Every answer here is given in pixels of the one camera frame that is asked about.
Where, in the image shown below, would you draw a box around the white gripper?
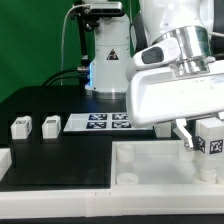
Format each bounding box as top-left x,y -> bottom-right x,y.
126,63 -> 224,151

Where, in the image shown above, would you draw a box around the white square table top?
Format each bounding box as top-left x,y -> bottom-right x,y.
111,140 -> 224,186

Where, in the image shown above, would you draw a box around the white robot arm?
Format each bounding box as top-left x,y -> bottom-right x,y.
84,0 -> 224,149

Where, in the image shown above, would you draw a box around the white U-shaped obstacle fence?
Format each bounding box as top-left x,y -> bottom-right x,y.
0,146 -> 224,220

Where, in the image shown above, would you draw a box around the white marker tag plate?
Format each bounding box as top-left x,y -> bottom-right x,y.
62,112 -> 154,133

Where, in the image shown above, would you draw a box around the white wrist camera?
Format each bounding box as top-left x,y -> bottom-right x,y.
126,37 -> 181,81

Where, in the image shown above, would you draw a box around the black base cables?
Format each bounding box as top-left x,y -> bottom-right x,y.
41,68 -> 90,87

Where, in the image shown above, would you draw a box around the grey camera cable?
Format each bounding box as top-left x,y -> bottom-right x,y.
59,3 -> 88,86

